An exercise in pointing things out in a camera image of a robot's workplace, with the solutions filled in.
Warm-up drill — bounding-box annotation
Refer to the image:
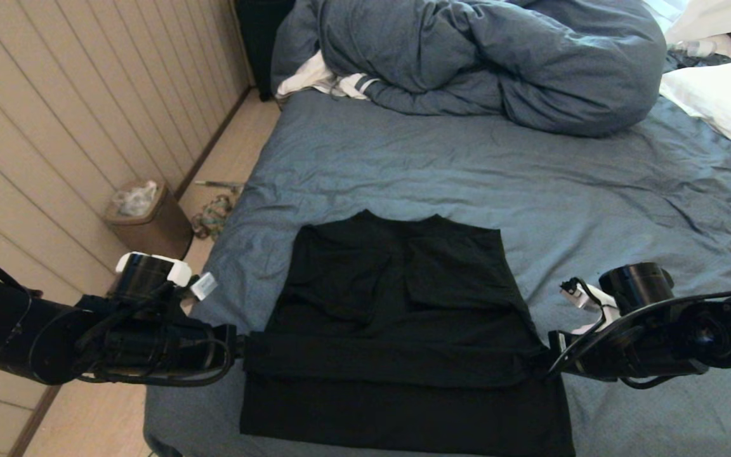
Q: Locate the left wrist motor cylinder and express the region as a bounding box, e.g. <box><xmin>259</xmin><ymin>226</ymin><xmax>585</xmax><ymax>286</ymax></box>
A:
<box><xmin>112</xmin><ymin>252</ymin><xmax>193</xmax><ymax>304</ymax></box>

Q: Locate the right wrist motor cylinder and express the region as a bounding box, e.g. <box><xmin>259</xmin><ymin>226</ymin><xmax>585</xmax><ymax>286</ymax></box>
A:
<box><xmin>599</xmin><ymin>263</ymin><xmax>675</xmax><ymax>315</ymax></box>

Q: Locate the wrist motor cylinder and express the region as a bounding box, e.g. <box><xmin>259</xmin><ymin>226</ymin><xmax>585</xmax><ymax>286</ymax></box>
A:
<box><xmin>112</xmin><ymin>252</ymin><xmax>193</xmax><ymax>304</ymax></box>
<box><xmin>599</xmin><ymin>263</ymin><xmax>675</xmax><ymax>315</ymax></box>

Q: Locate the dark grey crumpled cloth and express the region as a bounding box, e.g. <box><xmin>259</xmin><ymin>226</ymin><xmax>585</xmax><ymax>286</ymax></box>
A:
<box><xmin>664</xmin><ymin>51</ymin><xmax>731</xmax><ymax>72</ymax></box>

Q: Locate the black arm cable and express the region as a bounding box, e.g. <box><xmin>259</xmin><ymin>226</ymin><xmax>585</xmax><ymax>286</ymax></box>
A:
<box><xmin>0</xmin><ymin>248</ymin><xmax>234</xmax><ymax>388</ymax></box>
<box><xmin>546</xmin><ymin>277</ymin><xmax>731</xmax><ymax>389</ymax></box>

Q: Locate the black t-shirt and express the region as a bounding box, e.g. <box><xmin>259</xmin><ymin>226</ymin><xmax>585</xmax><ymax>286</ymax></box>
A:
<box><xmin>240</xmin><ymin>209</ymin><xmax>577</xmax><ymax>457</ymax></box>

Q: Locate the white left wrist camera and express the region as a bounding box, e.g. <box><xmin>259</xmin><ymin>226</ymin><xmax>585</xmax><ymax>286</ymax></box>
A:
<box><xmin>190</xmin><ymin>272</ymin><xmax>219</xmax><ymax>301</ymax></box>

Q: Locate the blue bed sheet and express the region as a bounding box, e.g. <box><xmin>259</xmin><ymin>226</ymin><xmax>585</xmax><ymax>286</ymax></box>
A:
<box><xmin>143</xmin><ymin>89</ymin><xmax>731</xmax><ymax>457</ymax></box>

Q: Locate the white blanket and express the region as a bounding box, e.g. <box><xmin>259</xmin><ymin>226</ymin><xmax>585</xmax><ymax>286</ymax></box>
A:
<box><xmin>664</xmin><ymin>0</ymin><xmax>731</xmax><ymax>45</ymax></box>

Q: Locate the blue crumpled duvet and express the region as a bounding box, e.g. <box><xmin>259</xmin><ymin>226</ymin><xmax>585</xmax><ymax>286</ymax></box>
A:
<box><xmin>270</xmin><ymin>0</ymin><xmax>668</xmax><ymax>138</ymax></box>

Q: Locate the clear plastic bin liner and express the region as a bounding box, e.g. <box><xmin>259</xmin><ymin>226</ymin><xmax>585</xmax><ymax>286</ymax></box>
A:
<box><xmin>112</xmin><ymin>181</ymin><xmax>158</xmax><ymax>216</ymax></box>

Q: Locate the white striped cloth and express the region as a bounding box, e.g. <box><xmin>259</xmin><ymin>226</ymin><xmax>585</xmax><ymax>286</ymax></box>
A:
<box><xmin>275</xmin><ymin>51</ymin><xmax>379</xmax><ymax>100</ymax></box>

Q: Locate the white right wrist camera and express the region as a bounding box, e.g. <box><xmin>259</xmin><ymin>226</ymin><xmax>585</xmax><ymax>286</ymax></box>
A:
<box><xmin>559</xmin><ymin>277</ymin><xmax>623</xmax><ymax>334</ymax></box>

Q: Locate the brown trash bin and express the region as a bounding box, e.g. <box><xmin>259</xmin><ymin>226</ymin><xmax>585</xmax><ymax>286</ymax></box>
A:
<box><xmin>102</xmin><ymin>181</ymin><xmax>194</xmax><ymax>260</ymax></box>

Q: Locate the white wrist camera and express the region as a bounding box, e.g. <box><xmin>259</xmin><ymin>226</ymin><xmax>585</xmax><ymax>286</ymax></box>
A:
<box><xmin>190</xmin><ymin>272</ymin><xmax>219</xmax><ymax>301</ymax></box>
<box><xmin>559</xmin><ymin>277</ymin><xmax>623</xmax><ymax>334</ymax></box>

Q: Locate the white pillow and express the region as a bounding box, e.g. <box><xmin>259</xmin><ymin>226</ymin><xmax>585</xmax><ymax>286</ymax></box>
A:
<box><xmin>659</xmin><ymin>60</ymin><xmax>731</xmax><ymax>175</ymax></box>

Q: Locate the black nightstand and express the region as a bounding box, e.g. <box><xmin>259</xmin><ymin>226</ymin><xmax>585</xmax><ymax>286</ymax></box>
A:
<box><xmin>234</xmin><ymin>0</ymin><xmax>296</xmax><ymax>101</ymax></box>

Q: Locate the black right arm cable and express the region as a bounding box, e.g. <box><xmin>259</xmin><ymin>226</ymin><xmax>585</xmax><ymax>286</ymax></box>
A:
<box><xmin>546</xmin><ymin>277</ymin><xmax>731</xmax><ymax>389</ymax></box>

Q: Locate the colourful rope toy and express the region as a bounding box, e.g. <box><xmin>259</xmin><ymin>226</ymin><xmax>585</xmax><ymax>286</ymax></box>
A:
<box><xmin>189</xmin><ymin>194</ymin><xmax>234</xmax><ymax>242</ymax></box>

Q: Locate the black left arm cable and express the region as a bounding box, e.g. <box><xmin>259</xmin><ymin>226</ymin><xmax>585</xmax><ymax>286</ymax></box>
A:
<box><xmin>0</xmin><ymin>248</ymin><xmax>234</xmax><ymax>388</ymax></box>

